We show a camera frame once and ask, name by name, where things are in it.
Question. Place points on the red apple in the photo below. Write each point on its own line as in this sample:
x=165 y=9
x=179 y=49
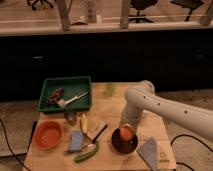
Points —
x=126 y=133

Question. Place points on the orange bowl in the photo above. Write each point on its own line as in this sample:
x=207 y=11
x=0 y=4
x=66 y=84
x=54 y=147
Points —
x=48 y=135

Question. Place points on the purple bowl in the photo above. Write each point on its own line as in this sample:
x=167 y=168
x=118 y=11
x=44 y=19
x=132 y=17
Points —
x=124 y=147

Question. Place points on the grey round object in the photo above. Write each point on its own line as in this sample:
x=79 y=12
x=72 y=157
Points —
x=70 y=117

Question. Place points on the green tray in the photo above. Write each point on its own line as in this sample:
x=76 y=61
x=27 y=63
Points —
x=72 y=86

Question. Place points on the office chair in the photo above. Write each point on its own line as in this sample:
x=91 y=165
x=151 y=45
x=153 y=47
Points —
x=141 y=5

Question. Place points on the metal spoon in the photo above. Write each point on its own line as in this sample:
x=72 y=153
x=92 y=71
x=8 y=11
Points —
x=76 y=149

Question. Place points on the green cucumber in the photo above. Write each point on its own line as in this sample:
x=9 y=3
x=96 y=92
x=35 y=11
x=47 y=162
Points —
x=91 y=150

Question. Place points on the grey cloth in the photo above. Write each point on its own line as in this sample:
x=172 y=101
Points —
x=148 y=152

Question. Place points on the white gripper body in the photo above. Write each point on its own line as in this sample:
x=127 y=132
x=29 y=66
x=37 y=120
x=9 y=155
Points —
x=131 y=117

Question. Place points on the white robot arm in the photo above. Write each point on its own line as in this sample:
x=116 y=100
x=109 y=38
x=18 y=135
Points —
x=142 y=97

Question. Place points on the yellow banana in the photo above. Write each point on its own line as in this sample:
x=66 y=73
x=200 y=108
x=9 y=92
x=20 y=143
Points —
x=84 y=123

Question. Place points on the dark grapes bunch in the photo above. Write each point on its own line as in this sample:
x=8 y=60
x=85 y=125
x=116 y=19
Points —
x=55 y=96

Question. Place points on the blue sponge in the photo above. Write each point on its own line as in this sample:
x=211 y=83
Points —
x=76 y=138

